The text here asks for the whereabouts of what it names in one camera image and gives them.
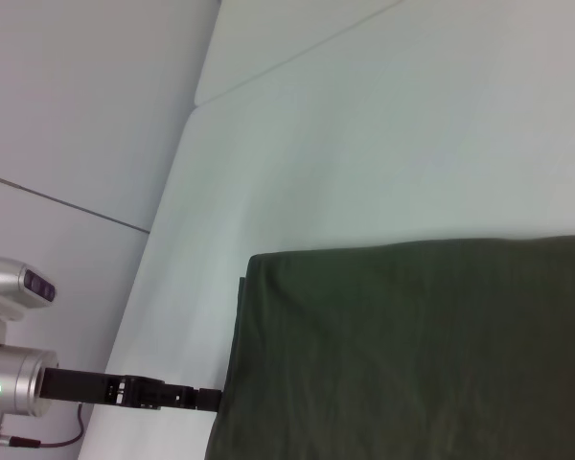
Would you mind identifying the dark green FREE! t-shirt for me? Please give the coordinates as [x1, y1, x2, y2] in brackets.
[204, 233, 575, 460]

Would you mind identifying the dark left arm cable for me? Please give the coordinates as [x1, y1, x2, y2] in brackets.
[7, 401, 85, 450]

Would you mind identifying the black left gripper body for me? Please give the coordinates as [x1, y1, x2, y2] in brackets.
[40, 366, 128, 409]

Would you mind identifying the silver left wrist depth camera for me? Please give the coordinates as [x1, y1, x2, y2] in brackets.
[0, 254, 58, 327]

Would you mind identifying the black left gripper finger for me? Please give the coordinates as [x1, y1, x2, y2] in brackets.
[122, 376, 224, 414]

